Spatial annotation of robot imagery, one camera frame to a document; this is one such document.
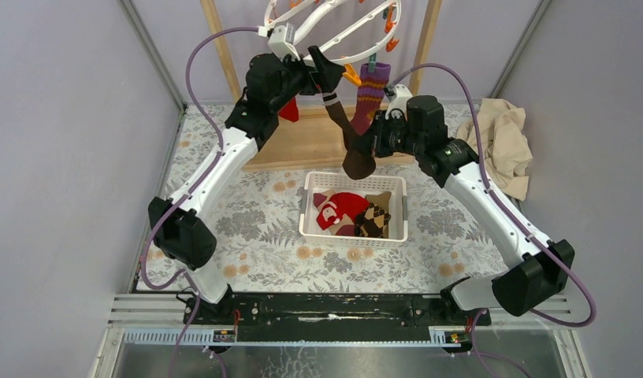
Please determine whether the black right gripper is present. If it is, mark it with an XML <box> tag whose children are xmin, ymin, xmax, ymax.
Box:
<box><xmin>354</xmin><ymin>110</ymin><xmax>424</xmax><ymax>158</ymax></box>

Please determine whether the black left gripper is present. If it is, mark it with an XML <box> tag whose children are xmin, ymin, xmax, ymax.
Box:
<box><xmin>264</xmin><ymin>43</ymin><xmax>340</xmax><ymax>112</ymax></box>

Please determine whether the dark brown sock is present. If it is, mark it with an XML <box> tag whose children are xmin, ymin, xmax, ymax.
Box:
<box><xmin>322</xmin><ymin>92</ymin><xmax>376</xmax><ymax>180</ymax></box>

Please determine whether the small red sock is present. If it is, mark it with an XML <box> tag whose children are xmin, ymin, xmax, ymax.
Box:
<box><xmin>278</xmin><ymin>98</ymin><xmax>299</xmax><ymax>123</ymax></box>

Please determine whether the red santa bear sock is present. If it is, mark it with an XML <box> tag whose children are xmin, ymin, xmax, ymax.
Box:
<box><xmin>314</xmin><ymin>191</ymin><xmax>370</xmax><ymax>232</ymax></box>

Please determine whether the brown argyle sock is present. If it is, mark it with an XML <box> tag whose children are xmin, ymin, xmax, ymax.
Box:
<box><xmin>355</xmin><ymin>202</ymin><xmax>391</xmax><ymax>239</ymax></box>

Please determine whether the beige maroon toe sock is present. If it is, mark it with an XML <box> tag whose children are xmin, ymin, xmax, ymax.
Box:
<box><xmin>311</xmin><ymin>188</ymin><xmax>360</xmax><ymax>237</ymax></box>

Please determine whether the purple orange striped sock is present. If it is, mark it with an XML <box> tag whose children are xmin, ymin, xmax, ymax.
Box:
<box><xmin>351</xmin><ymin>62</ymin><xmax>391</xmax><ymax>135</ymax></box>

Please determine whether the tan brown sock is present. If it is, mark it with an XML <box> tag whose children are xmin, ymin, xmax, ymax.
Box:
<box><xmin>365</xmin><ymin>191</ymin><xmax>392</xmax><ymax>212</ymax></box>

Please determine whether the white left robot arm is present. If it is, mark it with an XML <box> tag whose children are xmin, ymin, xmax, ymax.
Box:
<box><xmin>147</xmin><ymin>46</ymin><xmax>347</xmax><ymax>324</ymax></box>

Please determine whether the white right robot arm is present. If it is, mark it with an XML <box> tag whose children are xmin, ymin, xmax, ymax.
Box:
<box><xmin>355</xmin><ymin>87</ymin><xmax>574</xmax><ymax>324</ymax></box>

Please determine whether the wooden hanger stand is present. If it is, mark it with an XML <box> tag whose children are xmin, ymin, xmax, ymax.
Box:
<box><xmin>200</xmin><ymin>1</ymin><xmax>443</xmax><ymax>171</ymax></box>

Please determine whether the white round clip hanger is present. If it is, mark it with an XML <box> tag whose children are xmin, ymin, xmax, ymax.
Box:
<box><xmin>257</xmin><ymin>1</ymin><xmax>403</xmax><ymax>65</ymax></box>

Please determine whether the orange clothes peg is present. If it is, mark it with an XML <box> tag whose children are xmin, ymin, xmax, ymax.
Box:
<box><xmin>342</xmin><ymin>64</ymin><xmax>362</xmax><ymax>87</ymax></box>
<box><xmin>382</xmin><ymin>4</ymin><xmax>400</xmax><ymax>53</ymax></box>

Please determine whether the teal clothes peg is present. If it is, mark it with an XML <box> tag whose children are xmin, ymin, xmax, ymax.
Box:
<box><xmin>367</xmin><ymin>53</ymin><xmax>377</xmax><ymax>73</ymax></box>

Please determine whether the white plastic basket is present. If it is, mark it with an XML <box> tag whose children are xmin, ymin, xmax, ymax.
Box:
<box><xmin>299</xmin><ymin>172</ymin><xmax>409</xmax><ymax>249</ymax></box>

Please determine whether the beige crumpled cloth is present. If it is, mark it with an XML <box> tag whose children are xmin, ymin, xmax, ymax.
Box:
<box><xmin>456</xmin><ymin>98</ymin><xmax>533</xmax><ymax>201</ymax></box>

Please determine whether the floral patterned table mat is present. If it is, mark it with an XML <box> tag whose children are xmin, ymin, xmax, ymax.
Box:
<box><xmin>136</xmin><ymin>103</ymin><xmax>534</xmax><ymax>295</ymax></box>

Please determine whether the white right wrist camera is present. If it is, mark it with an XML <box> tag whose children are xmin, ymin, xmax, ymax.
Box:
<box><xmin>384</xmin><ymin>84</ymin><xmax>412</xmax><ymax>120</ymax></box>

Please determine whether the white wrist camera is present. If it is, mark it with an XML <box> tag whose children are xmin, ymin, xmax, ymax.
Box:
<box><xmin>258</xmin><ymin>24</ymin><xmax>300</xmax><ymax>61</ymax></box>
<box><xmin>384</xmin><ymin>84</ymin><xmax>412</xmax><ymax>120</ymax></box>

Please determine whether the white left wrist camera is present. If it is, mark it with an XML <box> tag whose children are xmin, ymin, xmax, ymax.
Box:
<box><xmin>258</xmin><ymin>24</ymin><xmax>300</xmax><ymax>61</ymax></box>

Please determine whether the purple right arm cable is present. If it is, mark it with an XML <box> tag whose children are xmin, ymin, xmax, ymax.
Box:
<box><xmin>392</xmin><ymin>63</ymin><xmax>598</xmax><ymax>328</ymax></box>

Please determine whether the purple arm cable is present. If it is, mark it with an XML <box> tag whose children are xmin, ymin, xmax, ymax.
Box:
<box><xmin>392</xmin><ymin>63</ymin><xmax>598</xmax><ymax>328</ymax></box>
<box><xmin>139</xmin><ymin>27</ymin><xmax>262</xmax><ymax>291</ymax></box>

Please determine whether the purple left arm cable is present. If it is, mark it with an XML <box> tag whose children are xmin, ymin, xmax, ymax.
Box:
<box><xmin>139</xmin><ymin>27</ymin><xmax>262</xmax><ymax>291</ymax></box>

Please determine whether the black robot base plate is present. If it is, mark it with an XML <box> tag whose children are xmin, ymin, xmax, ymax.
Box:
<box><xmin>183</xmin><ymin>292</ymin><xmax>492</xmax><ymax>332</ymax></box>

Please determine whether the grey cable duct rail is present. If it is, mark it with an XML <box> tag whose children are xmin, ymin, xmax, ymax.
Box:
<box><xmin>123</xmin><ymin>327</ymin><xmax>464</xmax><ymax>348</ymax></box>

